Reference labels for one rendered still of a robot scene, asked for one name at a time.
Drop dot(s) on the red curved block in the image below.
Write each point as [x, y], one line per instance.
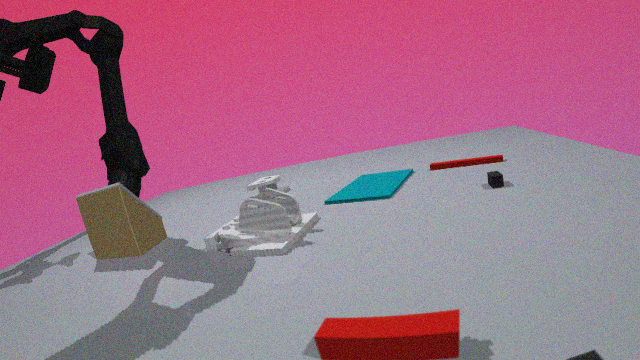
[426, 336]

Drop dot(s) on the teal flat plate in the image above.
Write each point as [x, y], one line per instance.
[371, 187]

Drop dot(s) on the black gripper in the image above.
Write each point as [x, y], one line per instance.
[35, 71]

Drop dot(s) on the dark grey cylinder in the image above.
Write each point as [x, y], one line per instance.
[591, 355]

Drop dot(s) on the red long thin bar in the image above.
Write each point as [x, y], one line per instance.
[467, 162]

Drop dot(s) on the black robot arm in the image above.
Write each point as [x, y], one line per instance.
[120, 146]

